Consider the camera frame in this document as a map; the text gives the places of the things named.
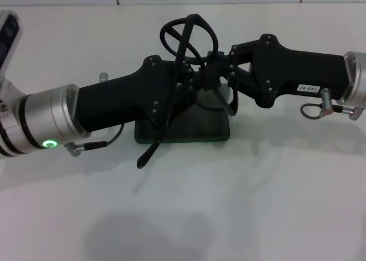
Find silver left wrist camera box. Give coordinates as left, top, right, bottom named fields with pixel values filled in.
left=0, top=11, right=23, bottom=83

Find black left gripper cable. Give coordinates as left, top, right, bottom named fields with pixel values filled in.
left=65, top=123, right=125, bottom=158

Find black glasses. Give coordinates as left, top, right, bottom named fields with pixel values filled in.
left=136, top=13, right=240, bottom=170

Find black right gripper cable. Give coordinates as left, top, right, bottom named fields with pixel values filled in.
left=300, top=102, right=363, bottom=121

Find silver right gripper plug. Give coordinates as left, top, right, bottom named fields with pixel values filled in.
left=320, top=88, right=334, bottom=115

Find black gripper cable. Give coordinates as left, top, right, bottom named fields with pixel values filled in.
left=300, top=102, right=363, bottom=121
left=65, top=123, right=125, bottom=158

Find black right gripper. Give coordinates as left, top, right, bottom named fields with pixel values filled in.
left=204, top=34, right=351, bottom=107

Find green glasses case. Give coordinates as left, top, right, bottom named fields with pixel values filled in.
left=134, top=82, right=231, bottom=144

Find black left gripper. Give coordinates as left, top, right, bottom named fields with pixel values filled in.
left=75, top=55, right=206, bottom=134

